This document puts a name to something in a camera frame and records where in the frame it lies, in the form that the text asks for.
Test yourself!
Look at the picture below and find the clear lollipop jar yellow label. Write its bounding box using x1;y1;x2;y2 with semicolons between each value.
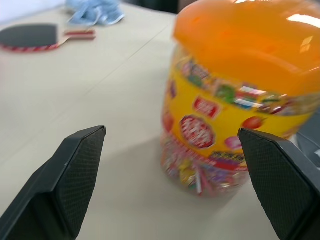
159;44;319;198

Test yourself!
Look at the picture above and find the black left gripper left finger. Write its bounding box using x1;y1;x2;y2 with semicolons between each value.
0;125;107;240

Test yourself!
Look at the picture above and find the light blue crumpled cloth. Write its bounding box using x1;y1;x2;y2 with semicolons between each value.
63;0;126;27

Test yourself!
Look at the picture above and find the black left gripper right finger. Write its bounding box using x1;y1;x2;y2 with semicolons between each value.
237;127;320;240

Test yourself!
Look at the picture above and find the black table tennis paddle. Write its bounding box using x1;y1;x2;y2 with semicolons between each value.
0;23;97;54

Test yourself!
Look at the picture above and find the orange plastic jar lid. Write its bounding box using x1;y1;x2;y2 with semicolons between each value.
172;0;320;100

